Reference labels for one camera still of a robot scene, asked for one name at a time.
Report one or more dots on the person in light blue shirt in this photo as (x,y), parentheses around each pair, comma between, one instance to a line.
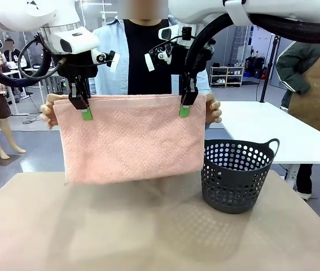
(145,56)

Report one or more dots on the white background table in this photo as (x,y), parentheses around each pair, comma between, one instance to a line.
(261,127)

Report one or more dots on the shoe rack shelf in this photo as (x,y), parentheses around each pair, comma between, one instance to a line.
(227,76)

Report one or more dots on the black tripod stand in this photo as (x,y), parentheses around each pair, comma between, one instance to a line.
(267,76)

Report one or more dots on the person's left forearm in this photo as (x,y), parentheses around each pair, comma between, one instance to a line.
(204,83)

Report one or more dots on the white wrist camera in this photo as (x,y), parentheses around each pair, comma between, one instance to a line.
(164,55)
(101,57)

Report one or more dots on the black perforated plastic basket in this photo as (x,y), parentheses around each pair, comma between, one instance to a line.
(227,194)

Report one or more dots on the person's right forearm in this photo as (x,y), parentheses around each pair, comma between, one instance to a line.
(92,87)

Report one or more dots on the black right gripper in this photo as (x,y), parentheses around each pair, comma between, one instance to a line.
(200,60)

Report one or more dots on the white background desk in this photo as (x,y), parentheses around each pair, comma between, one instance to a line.
(14,73)

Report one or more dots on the pink towel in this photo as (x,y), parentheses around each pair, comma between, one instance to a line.
(131,141)

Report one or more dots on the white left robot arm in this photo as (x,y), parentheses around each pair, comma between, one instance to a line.
(13,14)

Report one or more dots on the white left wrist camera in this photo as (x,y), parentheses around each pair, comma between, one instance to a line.
(101,57)

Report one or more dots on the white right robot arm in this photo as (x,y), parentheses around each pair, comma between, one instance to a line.
(199,11)

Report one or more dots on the person in brown apron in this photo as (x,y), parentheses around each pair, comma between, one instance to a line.
(298,65)

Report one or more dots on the person's left hand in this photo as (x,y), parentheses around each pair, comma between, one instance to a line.
(213,113)

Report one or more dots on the background person in dark jacket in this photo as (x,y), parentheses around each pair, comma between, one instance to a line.
(12,57)

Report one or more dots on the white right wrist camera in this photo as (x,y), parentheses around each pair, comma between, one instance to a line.
(164,55)

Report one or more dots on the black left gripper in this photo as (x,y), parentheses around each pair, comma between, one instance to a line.
(78,66)

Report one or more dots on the person's right hand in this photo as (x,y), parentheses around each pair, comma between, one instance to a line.
(48,113)

